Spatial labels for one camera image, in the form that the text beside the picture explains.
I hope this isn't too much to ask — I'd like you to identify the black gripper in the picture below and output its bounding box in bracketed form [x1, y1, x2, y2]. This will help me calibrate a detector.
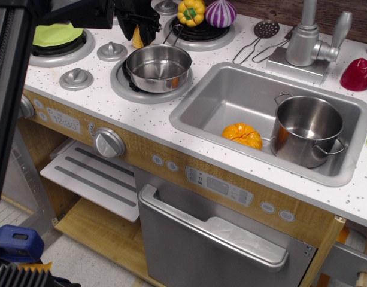
[114, 0, 160, 45]

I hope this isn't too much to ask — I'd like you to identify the yellow toy corn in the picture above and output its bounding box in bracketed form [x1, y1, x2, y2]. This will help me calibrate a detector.
[132, 26, 144, 49]

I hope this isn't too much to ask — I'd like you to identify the small steel frying pan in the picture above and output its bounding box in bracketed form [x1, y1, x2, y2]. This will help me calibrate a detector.
[126, 42, 192, 93]

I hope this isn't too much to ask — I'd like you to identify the front right stove burner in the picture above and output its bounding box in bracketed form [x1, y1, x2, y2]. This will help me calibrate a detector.
[110, 59, 193, 104]

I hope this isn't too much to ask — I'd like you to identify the stove burner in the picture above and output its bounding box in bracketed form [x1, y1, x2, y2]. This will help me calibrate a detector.
[163, 16, 236, 52]
[29, 29, 95, 68]
[110, 59, 193, 104]

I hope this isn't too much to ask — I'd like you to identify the back right stove burner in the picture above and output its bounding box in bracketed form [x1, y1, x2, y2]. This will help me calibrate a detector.
[163, 16, 236, 52]

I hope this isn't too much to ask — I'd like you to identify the front left stove burner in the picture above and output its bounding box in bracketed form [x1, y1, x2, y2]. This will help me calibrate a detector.
[29, 29, 95, 68]

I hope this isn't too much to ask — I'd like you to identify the silver stovetop knob middle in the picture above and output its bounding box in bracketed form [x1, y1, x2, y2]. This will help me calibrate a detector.
[97, 41, 128, 62]

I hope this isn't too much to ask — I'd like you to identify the yellow toy bell pepper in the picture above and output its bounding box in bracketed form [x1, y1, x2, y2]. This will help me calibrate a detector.
[177, 0, 206, 28]

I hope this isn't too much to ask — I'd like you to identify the silver stovetop knob front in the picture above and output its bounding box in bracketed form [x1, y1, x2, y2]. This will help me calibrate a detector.
[59, 68, 93, 91]

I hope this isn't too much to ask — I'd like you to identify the green plastic plate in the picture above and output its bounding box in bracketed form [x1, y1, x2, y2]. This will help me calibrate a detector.
[32, 23, 83, 47]

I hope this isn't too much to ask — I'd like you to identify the purple toy onion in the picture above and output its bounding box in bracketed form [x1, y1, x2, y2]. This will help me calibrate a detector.
[205, 0, 237, 28]

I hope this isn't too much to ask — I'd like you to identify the silver sink basin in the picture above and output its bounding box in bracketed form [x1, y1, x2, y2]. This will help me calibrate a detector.
[170, 63, 367, 186]

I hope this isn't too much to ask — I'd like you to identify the silver oven knob right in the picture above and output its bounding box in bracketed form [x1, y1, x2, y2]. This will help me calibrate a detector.
[93, 127, 126, 158]

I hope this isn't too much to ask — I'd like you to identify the silver oven knob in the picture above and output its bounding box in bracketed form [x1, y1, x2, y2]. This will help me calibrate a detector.
[93, 127, 126, 158]
[19, 94, 35, 118]

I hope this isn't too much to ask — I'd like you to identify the metal slotted spoon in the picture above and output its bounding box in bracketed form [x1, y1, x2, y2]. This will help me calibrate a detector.
[232, 20, 280, 65]

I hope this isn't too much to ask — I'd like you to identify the silver oven knob left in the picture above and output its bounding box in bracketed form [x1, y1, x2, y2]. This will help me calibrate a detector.
[19, 94, 35, 118]

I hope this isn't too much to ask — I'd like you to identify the orange toy pumpkin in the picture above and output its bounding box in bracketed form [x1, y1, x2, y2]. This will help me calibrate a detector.
[221, 123, 263, 150]

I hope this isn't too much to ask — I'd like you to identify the white oven rack shelf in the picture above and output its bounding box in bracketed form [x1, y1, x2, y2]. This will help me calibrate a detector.
[40, 140, 139, 222]

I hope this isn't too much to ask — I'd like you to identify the silver toy faucet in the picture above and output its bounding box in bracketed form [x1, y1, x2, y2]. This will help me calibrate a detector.
[266, 1, 352, 84]

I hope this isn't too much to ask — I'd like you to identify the open oven door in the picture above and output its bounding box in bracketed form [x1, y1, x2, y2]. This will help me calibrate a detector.
[2, 129, 56, 236]

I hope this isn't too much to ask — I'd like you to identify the silver dishwasher door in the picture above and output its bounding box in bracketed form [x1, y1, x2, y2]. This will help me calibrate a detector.
[135, 168, 316, 286]

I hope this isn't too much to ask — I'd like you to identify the red toy pepper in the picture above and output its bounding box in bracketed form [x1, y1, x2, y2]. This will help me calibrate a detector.
[340, 58, 367, 91]

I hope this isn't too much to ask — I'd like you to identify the blue clamp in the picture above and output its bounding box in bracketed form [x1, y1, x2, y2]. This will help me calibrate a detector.
[0, 225, 80, 286]

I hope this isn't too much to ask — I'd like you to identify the metal wire spatula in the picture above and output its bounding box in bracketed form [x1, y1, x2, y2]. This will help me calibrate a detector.
[252, 27, 295, 63]

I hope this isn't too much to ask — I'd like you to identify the steel pot with handles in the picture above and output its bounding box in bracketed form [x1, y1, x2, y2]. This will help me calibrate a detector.
[270, 93, 345, 168]

